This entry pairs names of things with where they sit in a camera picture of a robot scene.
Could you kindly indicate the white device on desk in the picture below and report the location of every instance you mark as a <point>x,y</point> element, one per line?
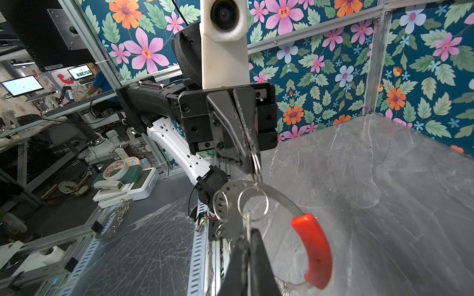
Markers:
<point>136,191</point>

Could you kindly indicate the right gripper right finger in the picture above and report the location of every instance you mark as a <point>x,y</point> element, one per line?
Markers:
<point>262,279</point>

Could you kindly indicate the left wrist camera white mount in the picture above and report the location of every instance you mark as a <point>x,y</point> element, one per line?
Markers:
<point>224,48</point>

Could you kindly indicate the white slotted cable duct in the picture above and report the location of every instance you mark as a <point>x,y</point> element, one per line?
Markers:
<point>160,254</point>

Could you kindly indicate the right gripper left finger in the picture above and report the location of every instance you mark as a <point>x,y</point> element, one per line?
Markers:
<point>236,279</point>

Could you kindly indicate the large keyring with red grip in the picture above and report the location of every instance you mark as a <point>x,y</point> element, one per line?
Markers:
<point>228,204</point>

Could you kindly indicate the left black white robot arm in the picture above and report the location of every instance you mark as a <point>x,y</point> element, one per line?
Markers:
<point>153,110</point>

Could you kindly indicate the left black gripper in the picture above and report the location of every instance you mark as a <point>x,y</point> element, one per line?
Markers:
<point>238,122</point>

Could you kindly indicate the computer monitor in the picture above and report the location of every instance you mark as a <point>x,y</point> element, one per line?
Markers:
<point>22,86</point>

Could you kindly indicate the roll of tape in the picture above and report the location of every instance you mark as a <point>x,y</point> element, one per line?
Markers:
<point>116,170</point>

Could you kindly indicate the left small circuit board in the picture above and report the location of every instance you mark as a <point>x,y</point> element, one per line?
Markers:
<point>201,222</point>

